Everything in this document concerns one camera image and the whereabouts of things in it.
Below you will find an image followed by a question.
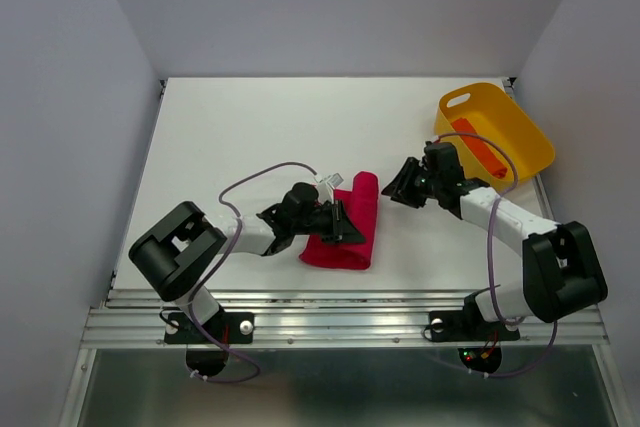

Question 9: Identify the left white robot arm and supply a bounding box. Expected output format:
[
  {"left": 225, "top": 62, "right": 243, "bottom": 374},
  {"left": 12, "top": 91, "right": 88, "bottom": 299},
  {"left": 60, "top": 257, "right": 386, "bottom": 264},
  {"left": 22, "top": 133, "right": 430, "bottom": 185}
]
[{"left": 128, "top": 182, "right": 378, "bottom": 344}]

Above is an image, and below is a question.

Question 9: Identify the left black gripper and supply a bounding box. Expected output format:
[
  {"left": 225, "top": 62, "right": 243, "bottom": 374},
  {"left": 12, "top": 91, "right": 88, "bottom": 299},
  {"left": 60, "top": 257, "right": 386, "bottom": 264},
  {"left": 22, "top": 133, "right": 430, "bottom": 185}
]
[{"left": 291, "top": 198, "right": 364, "bottom": 244}]

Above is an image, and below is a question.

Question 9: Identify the yellow plastic basket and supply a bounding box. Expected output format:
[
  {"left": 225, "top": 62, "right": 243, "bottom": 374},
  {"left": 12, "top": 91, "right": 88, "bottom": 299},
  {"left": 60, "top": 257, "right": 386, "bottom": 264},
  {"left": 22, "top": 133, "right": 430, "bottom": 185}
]
[{"left": 434, "top": 82, "right": 555, "bottom": 191}]

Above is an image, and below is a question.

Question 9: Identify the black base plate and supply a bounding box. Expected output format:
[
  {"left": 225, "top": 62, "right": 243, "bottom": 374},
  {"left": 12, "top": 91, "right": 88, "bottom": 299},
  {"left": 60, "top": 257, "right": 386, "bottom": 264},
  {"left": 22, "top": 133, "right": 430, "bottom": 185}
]
[
  {"left": 159, "top": 309, "right": 255, "bottom": 345},
  {"left": 422, "top": 310, "right": 521, "bottom": 343}
]

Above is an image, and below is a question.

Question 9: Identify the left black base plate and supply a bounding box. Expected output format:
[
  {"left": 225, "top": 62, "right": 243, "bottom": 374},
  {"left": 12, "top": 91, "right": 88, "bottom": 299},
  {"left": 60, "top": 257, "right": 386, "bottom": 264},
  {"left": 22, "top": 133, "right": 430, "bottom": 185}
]
[{"left": 159, "top": 309, "right": 255, "bottom": 345}]

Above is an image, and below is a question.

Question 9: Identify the red t shirt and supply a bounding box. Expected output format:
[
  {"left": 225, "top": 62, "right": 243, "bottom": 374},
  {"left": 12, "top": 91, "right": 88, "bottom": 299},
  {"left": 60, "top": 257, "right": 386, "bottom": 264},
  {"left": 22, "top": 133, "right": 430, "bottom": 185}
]
[{"left": 298, "top": 171, "right": 380, "bottom": 271}]

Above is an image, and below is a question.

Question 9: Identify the orange rolled t shirt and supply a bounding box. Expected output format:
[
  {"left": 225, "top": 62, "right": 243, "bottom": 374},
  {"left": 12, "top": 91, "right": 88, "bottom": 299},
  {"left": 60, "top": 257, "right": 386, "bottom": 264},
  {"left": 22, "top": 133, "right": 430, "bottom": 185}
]
[{"left": 452, "top": 118, "right": 508, "bottom": 179}]

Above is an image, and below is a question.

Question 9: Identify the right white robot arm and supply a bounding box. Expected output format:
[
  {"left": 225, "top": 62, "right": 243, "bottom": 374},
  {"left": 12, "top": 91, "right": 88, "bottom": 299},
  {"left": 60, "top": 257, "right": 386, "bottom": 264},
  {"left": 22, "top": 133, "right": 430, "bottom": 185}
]
[{"left": 382, "top": 142, "right": 608, "bottom": 337}]

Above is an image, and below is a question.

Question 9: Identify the aluminium rail frame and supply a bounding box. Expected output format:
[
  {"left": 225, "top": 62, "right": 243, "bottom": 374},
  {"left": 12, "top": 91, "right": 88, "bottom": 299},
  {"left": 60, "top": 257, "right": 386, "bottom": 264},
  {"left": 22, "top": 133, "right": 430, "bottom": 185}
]
[{"left": 61, "top": 77, "right": 635, "bottom": 426}]

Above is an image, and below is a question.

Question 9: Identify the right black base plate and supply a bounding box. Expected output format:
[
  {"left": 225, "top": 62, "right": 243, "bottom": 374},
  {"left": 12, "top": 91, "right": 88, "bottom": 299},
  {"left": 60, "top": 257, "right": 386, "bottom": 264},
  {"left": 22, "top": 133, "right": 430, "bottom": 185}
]
[{"left": 422, "top": 310, "right": 521, "bottom": 343}]

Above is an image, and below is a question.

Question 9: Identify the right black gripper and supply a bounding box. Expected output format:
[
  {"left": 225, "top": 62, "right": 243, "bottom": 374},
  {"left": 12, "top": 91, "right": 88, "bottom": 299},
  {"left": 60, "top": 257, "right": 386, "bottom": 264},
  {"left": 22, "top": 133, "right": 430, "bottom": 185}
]
[{"left": 379, "top": 156, "right": 441, "bottom": 208}]

